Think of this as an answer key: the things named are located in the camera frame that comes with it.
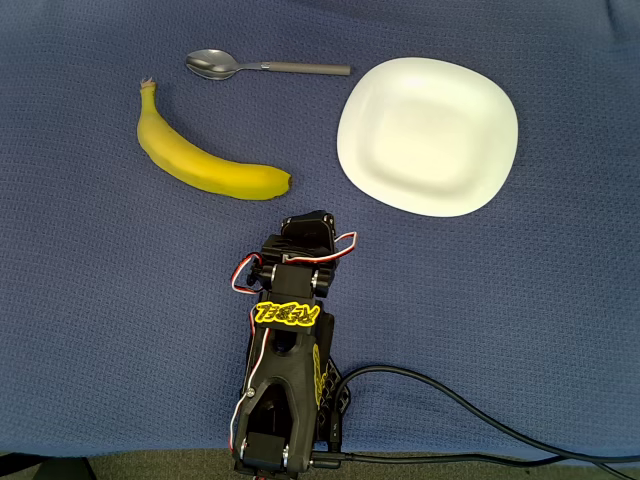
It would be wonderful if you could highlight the yellow banana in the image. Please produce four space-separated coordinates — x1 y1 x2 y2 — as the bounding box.
136 77 293 202

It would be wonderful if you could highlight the white rounded square plate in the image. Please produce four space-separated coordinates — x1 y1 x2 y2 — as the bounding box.
335 56 520 219

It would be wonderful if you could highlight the blue woven table cloth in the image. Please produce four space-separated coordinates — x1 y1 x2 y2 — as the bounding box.
0 0 640 460

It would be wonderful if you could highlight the red white servo wire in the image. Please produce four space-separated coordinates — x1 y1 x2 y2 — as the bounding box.
281 230 359 265
230 251 265 297
228 304 275 455

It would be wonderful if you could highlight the metal spoon with grey handle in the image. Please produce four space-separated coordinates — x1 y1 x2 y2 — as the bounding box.
185 48 352 82

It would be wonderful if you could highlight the black power cable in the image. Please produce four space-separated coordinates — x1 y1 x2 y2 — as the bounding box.
327 363 640 464

